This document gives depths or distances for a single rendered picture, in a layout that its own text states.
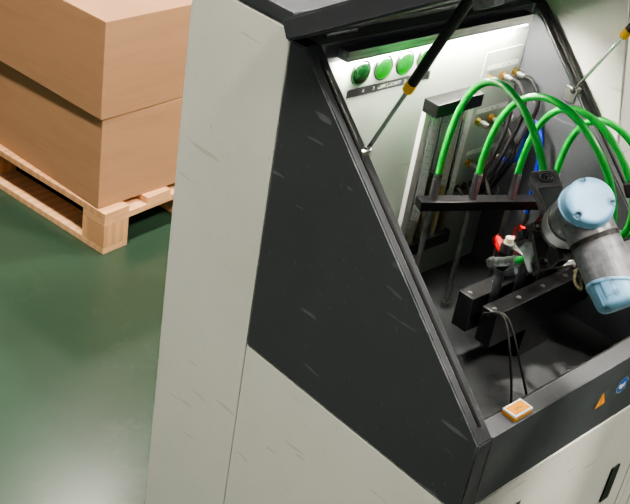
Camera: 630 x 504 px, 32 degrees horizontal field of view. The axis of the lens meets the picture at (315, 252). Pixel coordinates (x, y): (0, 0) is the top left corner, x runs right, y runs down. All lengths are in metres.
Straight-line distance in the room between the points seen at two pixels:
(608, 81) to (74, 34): 1.95
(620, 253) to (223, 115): 0.85
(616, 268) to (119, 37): 2.35
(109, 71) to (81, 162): 0.39
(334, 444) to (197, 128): 0.67
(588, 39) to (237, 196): 0.80
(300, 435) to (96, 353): 1.39
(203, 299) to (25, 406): 1.09
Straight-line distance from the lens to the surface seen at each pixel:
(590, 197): 1.63
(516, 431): 1.98
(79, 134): 3.88
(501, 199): 2.33
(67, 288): 3.80
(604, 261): 1.63
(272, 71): 2.00
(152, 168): 4.01
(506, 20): 2.30
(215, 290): 2.30
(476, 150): 2.46
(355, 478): 2.15
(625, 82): 2.37
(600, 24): 2.38
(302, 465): 2.27
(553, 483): 2.28
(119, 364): 3.47
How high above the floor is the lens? 2.13
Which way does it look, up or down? 31 degrees down
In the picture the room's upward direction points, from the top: 10 degrees clockwise
